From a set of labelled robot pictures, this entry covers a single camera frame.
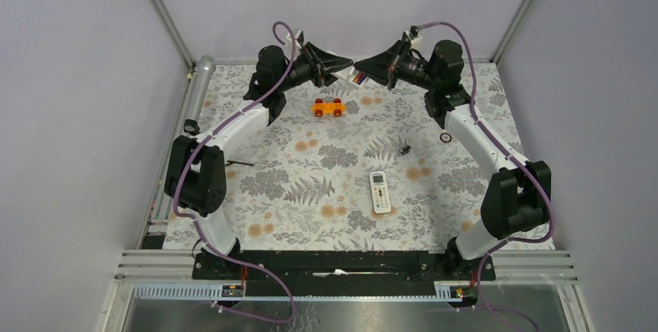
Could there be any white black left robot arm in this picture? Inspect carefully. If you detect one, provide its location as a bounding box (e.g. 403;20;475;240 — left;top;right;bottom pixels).
164;42;353;278

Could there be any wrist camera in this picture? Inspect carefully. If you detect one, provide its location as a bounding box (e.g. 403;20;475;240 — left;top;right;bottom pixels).
403;26;422;50
287;29;305;53

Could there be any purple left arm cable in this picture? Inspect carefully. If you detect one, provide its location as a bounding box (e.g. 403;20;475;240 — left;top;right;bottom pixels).
171;21;298;324

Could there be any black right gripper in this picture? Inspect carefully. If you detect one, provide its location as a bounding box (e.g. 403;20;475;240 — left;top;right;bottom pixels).
353;40;438;92

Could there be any floral patterned table mat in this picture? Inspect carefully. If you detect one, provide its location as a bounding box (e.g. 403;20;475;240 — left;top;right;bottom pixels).
162;62;556;252

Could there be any black mini tripod stand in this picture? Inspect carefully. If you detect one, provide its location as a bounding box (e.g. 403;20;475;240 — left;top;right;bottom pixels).
225;161;255;167

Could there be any orange toy car chassis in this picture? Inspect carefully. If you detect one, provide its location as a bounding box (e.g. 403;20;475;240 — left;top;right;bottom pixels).
311;98;347;117

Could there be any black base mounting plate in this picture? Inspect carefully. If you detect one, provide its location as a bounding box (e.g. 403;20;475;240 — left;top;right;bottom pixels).
192;240;496;297

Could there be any silver microphone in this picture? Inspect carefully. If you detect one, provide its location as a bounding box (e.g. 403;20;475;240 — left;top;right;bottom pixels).
183;55;216;135

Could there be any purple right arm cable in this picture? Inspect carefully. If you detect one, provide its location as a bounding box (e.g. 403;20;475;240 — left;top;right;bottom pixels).
418;21;557;332

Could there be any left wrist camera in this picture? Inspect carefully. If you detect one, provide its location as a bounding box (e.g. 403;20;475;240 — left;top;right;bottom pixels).
287;29;305;53

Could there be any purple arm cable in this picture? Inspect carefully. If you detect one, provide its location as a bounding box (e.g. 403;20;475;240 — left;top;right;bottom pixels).
418;21;557;332
171;21;298;324

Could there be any white remote with screen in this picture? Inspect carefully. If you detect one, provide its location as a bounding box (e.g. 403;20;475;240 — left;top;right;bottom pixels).
369;171;392;214

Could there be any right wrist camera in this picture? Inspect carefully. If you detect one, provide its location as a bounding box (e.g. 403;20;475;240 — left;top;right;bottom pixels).
403;26;422;50

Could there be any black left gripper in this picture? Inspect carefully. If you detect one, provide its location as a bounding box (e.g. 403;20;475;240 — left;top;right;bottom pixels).
277;43;353;93

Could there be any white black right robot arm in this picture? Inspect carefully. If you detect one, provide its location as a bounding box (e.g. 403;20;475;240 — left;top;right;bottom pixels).
354;40;551;279

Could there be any white slotted cable duct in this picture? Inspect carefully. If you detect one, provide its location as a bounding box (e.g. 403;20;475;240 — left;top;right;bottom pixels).
132;282;479;304

